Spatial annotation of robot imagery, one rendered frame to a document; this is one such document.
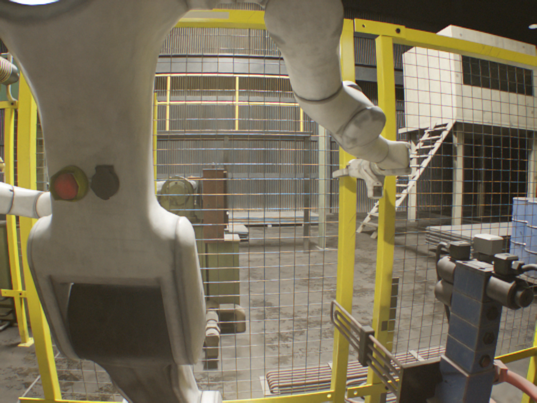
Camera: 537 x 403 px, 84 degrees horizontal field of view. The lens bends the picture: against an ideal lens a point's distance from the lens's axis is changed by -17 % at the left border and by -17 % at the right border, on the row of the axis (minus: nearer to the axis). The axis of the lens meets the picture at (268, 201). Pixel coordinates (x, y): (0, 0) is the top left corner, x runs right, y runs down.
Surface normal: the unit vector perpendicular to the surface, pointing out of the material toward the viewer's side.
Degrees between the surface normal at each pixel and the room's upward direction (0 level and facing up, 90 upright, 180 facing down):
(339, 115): 136
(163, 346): 104
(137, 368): 128
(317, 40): 163
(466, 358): 90
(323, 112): 156
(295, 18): 148
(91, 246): 99
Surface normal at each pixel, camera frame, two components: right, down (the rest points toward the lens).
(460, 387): -0.99, 0.01
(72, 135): 0.07, 0.63
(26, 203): 0.91, 0.05
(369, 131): 0.42, 0.77
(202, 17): 0.15, 0.07
